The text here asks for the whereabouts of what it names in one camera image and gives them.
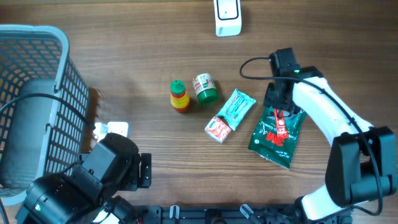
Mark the green lid white jar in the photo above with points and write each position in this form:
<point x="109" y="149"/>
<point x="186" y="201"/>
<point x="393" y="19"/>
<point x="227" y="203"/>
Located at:
<point x="205" y="89"/>

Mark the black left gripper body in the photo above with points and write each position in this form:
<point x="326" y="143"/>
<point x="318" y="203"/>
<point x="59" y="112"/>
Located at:
<point x="144" y="181"/>

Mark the green 3M gloves packet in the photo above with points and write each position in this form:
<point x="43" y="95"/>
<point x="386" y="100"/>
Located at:
<point x="265" y="143"/>

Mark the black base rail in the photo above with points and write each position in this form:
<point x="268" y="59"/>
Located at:
<point x="278" y="213"/>

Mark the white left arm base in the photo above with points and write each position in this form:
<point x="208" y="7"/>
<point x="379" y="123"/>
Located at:
<point x="116" y="210"/>

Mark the red yellow sauce bottle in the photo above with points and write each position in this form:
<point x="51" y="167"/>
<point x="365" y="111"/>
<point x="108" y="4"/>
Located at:
<point x="179" y="97"/>

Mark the red coffee stick sachet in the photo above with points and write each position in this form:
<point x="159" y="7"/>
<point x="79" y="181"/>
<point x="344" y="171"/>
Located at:
<point x="280" y="124"/>

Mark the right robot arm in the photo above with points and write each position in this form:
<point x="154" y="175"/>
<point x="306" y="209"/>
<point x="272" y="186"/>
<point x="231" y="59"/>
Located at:
<point x="362" y="163"/>

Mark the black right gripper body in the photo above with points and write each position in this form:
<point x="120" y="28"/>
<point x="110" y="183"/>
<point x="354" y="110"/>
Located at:
<point x="273" y="96"/>

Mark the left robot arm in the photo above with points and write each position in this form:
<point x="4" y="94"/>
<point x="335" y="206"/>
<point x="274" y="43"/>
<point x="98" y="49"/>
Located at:
<point x="80" y="192"/>

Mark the red white tissue packet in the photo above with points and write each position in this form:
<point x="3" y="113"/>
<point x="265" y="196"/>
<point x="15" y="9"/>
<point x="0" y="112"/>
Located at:
<point x="217" y="129"/>

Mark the white barcode scanner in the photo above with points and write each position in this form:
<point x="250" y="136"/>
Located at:
<point x="228" y="17"/>

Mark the teal wet wipes packet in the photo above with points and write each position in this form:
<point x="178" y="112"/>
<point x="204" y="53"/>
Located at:
<point x="235" y="108"/>

